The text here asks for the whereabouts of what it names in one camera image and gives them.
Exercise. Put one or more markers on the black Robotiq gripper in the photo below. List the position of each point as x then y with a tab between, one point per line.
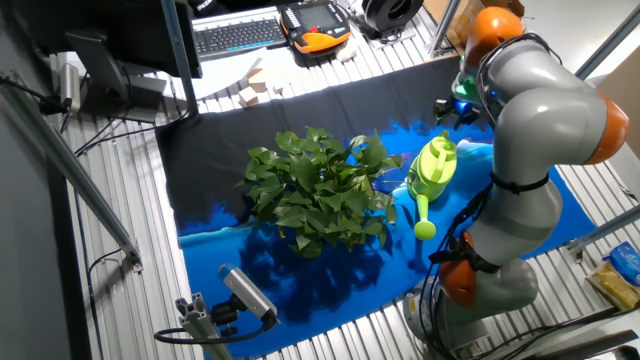
465	112

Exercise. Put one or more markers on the green plastic watering can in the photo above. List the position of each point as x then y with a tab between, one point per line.
432	167

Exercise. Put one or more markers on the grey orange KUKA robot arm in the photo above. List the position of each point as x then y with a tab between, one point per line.
545	115

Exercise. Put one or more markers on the green leafy pothos plant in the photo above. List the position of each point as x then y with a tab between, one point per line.
320	190

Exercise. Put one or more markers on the brown cardboard box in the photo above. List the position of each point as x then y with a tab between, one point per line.
467	15

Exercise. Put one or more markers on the black round spool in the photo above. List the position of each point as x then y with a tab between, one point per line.
392	14

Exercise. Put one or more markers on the white rounded object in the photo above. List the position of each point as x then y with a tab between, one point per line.
347	52

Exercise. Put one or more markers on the orange black teach pendant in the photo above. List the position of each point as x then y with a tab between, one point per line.
315	25

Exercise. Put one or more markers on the small wooden block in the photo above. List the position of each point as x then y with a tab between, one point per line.
278	90

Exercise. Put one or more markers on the large cardboard panel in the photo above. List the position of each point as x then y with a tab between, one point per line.
625	80

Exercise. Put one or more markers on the large wooden block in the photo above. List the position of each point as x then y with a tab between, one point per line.
258	81

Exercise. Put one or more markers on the pale wooden block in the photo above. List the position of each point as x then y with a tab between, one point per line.
255	67

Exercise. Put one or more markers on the wooden cube block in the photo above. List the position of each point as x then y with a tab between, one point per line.
248	97

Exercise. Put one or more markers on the black computer keyboard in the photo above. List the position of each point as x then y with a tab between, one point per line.
235	36

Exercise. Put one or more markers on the blue and black cloth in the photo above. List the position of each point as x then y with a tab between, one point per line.
300	290

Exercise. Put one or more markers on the blue plastic package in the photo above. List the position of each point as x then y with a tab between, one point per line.
625	262

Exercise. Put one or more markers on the yellow plastic package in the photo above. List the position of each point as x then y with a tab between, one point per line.
612	287

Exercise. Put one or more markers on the short aluminium extrusion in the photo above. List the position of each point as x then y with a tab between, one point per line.
197	322

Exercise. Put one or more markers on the dark monitor stand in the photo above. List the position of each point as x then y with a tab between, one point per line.
100	65

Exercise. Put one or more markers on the black computer monitor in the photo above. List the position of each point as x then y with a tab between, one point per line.
100	20

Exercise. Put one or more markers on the silver cylinder device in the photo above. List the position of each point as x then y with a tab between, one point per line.
70	85

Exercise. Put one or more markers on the aluminium frame post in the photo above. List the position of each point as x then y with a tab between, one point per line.
444	25
607	42
180	55
605	231

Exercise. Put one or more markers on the silver depth camera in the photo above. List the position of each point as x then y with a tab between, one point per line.
247	290

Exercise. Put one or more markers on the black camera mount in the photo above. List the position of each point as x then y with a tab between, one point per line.
225	315

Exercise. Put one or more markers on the slanted aluminium frame bar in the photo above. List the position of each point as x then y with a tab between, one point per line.
65	160

